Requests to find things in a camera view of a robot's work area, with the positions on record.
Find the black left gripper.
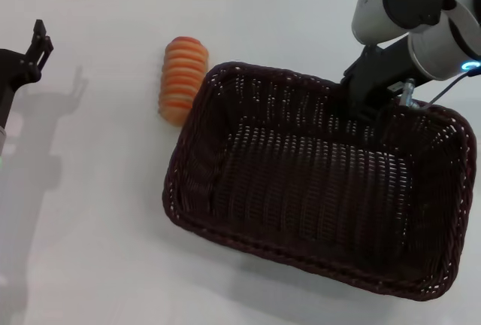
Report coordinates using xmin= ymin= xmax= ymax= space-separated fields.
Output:
xmin=0 ymin=19 xmax=55 ymax=127

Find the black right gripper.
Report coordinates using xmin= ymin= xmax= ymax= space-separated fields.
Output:
xmin=340 ymin=35 xmax=415 ymax=124

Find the black woven rectangular basket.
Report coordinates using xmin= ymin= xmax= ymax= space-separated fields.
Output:
xmin=162 ymin=60 xmax=475 ymax=300

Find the orange striped bread loaf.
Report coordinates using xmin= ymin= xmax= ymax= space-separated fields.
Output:
xmin=157 ymin=36 xmax=210 ymax=127

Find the silver metal cable connector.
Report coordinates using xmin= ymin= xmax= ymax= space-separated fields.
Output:
xmin=398 ymin=78 xmax=420 ymax=110

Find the thin black cable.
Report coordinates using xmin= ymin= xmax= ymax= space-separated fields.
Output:
xmin=427 ymin=71 xmax=481 ymax=107

